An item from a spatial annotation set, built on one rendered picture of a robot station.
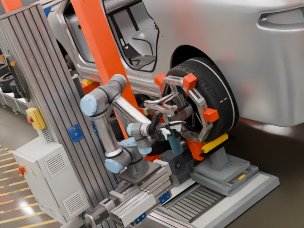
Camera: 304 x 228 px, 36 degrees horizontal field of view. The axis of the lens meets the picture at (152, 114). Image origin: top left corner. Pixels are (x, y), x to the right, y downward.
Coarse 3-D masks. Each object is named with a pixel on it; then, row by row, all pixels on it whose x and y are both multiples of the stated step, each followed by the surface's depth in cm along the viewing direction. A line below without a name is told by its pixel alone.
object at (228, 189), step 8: (248, 168) 390; (256, 168) 387; (192, 176) 413; (200, 176) 407; (240, 176) 381; (248, 176) 384; (256, 176) 389; (208, 184) 395; (216, 184) 388; (224, 184) 383; (232, 184) 377; (240, 184) 380; (224, 192) 378; (232, 192) 377
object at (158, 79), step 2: (160, 74) 378; (162, 74) 378; (156, 76) 376; (158, 76) 377; (160, 76) 377; (162, 76) 377; (164, 76) 378; (156, 78) 376; (158, 78) 376; (160, 78) 376; (162, 78) 376; (154, 80) 380; (156, 80) 378; (158, 80) 375; (160, 80) 375; (162, 80) 375; (156, 82) 380; (158, 82) 376; (160, 82) 374; (158, 84) 378; (160, 84) 375; (158, 86) 380; (160, 86) 377; (160, 88) 379
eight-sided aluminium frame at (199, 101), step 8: (168, 80) 362; (176, 80) 353; (168, 88) 379; (184, 88) 348; (192, 88) 347; (160, 96) 385; (192, 96) 344; (200, 96) 344; (168, 104) 390; (200, 104) 342; (200, 112) 345; (184, 128) 387; (208, 128) 350; (184, 136) 384; (192, 136) 374; (200, 136) 362
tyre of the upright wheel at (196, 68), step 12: (192, 60) 365; (204, 60) 359; (168, 72) 373; (180, 72) 358; (192, 72) 349; (204, 72) 350; (216, 72) 350; (204, 84) 343; (216, 84) 346; (228, 84) 350; (204, 96) 346; (216, 96) 344; (228, 96) 348; (216, 108) 344; (228, 108) 349; (216, 120) 349; (228, 120) 355; (216, 132) 357
